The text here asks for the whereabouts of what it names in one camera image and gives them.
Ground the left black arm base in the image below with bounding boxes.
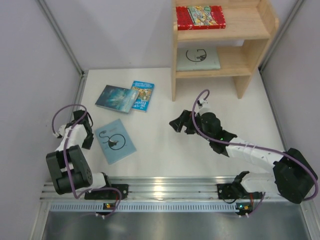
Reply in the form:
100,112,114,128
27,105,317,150
84,184,129,200

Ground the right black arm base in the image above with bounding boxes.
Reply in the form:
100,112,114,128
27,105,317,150
216,183,263,203

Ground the slotted grey cable duct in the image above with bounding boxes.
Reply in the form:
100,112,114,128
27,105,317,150
50,202,252,213

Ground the left aluminium frame post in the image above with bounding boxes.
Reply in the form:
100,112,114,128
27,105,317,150
36,0,85,106

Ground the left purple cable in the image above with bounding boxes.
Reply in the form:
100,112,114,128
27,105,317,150
51,104,123,218

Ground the aluminium frame post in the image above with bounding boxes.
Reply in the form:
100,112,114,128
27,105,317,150
258,0,306,150
36,0,85,106

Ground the dark blue ocean book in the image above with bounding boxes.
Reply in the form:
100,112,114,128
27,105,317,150
95,85,139,114

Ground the light blue Gatsby book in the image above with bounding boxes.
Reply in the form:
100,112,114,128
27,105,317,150
95,119,137,165

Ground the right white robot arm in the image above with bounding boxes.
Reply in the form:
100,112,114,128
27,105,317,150
169,110,319,204

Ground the pale green Great Gatsby book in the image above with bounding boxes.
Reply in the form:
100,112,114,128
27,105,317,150
176,47,221,72

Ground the purple cable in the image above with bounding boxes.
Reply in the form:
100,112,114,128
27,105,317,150
191,89,320,218
51,104,123,218

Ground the aluminium mounting rail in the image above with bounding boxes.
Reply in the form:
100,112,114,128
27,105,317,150
39,176,286,201

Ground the bright blue illustrated book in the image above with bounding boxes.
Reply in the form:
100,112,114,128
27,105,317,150
131,80,155,113

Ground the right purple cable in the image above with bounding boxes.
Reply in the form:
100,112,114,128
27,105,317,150
191,89,320,218

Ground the wooden two-tier shelf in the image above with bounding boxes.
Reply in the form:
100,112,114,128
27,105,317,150
171,0,279,101

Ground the red illustrated book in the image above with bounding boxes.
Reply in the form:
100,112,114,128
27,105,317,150
176,5,226,31

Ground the right aluminium frame post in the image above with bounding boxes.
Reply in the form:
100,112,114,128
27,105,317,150
258,0,306,150

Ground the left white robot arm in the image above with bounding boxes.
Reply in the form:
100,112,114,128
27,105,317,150
45,110,111,195

